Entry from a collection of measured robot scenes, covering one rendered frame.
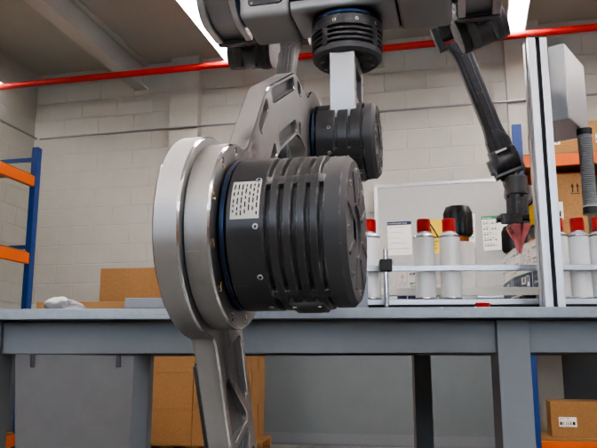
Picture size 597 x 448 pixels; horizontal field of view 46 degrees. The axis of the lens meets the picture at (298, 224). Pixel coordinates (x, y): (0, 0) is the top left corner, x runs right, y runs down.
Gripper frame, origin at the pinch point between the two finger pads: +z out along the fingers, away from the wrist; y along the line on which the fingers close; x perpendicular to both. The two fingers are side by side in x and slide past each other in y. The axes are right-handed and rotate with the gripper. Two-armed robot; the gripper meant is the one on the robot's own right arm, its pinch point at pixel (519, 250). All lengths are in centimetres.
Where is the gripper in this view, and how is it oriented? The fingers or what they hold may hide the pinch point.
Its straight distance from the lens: 191.5
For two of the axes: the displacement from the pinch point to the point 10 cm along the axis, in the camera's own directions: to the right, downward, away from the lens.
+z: -0.1, 9.8, -2.0
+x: -0.4, -2.0, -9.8
